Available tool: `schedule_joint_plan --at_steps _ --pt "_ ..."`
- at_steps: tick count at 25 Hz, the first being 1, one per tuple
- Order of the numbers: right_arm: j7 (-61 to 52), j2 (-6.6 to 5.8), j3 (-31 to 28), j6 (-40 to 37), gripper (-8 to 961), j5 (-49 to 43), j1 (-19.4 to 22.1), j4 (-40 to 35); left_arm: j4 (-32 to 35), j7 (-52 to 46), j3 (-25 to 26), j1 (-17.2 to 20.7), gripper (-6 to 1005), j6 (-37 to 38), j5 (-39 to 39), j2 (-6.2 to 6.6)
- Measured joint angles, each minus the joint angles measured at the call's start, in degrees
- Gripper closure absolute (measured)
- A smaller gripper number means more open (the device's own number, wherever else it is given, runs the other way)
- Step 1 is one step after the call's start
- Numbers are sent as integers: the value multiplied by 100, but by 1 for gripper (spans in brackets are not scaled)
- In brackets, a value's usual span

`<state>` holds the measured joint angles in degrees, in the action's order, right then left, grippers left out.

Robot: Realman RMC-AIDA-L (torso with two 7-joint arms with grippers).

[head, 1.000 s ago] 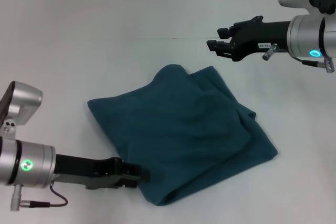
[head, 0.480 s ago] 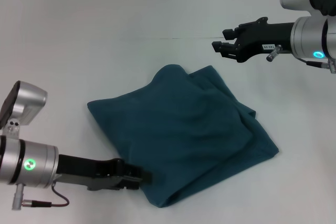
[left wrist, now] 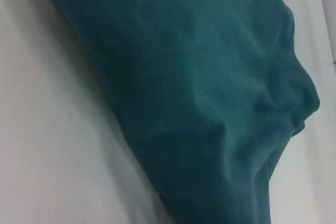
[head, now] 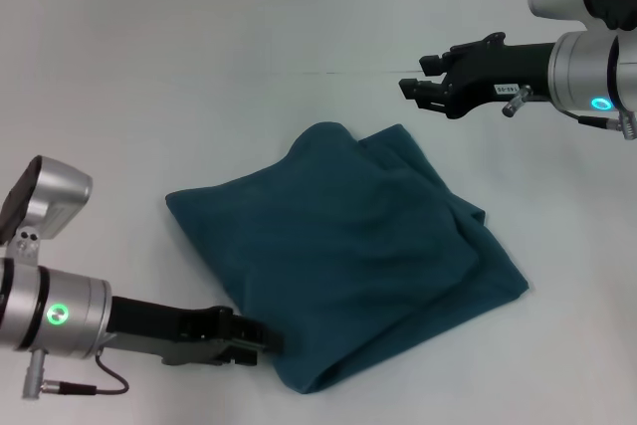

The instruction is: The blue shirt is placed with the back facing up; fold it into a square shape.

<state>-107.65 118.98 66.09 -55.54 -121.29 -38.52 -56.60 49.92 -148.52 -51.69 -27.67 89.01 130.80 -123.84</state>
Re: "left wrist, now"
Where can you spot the teal blue shirt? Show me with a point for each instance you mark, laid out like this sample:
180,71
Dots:
183,90

